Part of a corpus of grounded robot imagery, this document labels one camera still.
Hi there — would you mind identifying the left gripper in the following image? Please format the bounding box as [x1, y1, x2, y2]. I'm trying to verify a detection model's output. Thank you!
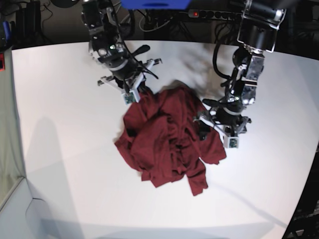
[193, 107, 251, 141]

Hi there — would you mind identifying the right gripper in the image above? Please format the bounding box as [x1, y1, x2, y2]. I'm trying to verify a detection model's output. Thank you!
[97, 58, 162, 103]

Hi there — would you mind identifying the dark red t-shirt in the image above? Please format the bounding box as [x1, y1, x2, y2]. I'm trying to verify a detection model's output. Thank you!
[115, 86, 226, 195]

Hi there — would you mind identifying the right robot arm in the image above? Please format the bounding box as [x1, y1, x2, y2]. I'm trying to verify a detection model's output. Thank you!
[81, 0, 161, 105]

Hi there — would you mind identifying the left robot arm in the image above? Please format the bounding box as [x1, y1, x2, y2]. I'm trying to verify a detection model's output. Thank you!
[195, 0, 292, 148]

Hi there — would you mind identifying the blue box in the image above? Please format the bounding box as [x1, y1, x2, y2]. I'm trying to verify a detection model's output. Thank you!
[121, 0, 190, 9]

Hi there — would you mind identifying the black power strip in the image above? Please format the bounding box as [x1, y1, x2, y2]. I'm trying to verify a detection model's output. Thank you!
[188, 9, 241, 20]

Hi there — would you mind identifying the red and black device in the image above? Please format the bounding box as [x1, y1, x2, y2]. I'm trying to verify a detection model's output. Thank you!
[0, 53, 5, 71]

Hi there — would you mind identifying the grey fabric side panel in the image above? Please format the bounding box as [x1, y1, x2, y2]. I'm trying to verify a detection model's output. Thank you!
[0, 49, 25, 208]

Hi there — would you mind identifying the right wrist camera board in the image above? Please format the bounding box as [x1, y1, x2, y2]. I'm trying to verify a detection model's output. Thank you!
[122, 93, 136, 105]

